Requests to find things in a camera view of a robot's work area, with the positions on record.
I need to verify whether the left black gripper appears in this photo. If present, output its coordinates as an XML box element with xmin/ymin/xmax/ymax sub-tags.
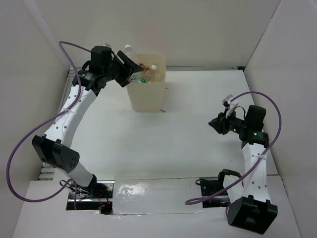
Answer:
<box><xmin>104</xmin><ymin>50</ymin><xmax>144</xmax><ymax>88</ymax></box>

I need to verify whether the clear bottle blue cap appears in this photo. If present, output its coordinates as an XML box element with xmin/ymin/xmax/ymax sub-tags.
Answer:
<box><xmin>128</xmin><ymin>74</ymin><xmax>142</xmax><ymax>83</ymax></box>

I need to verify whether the red cap labelled bottle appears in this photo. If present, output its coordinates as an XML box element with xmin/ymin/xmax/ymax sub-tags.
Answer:
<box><xmin>139</xmin><ymin>63</ymin><xmax>150</xmax><ymax>72</ymax></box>

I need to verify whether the clear crushed bottle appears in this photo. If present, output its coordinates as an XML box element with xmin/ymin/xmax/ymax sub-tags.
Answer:
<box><xmin>143</xmin><ymin>64</ymin><xmax>162</xmax><ymax>83</ymax></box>

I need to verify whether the clear bottle white cap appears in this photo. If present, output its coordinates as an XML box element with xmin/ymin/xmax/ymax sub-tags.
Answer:
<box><xmin>124</xmin><ymin>44</ymin><xmax>139</xmax><ymax>64</ymax></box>

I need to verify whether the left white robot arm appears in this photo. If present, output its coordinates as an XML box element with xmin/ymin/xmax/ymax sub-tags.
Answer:
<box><xmin>32</xmin><ymin>45</ymin><xmax>142</xmax><ymax>198</ymax></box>

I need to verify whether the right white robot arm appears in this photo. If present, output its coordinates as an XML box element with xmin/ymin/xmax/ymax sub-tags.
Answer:
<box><xmin>209</xmin><ymin>105</ymin><xmax>278</xmax><ymax>235</ymax></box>

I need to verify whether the beige plastic bin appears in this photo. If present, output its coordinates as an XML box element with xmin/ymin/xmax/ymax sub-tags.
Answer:
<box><xmin>126</xmin><ymin>53</ymin><xmax>166</xmax><ymax>112</ymax></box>

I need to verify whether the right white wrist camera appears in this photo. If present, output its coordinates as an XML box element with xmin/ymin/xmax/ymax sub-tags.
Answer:
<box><xmin>222</xmin><ymin>94</ymin><xmax>239</xmax><ymax>118</ymax></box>

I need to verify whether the aluminium frame rail back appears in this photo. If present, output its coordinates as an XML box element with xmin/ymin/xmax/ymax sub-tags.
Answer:
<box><xmin>68</xmin><ymin>65</ymin><xmax>246</xmax><ymax>75</ymax></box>

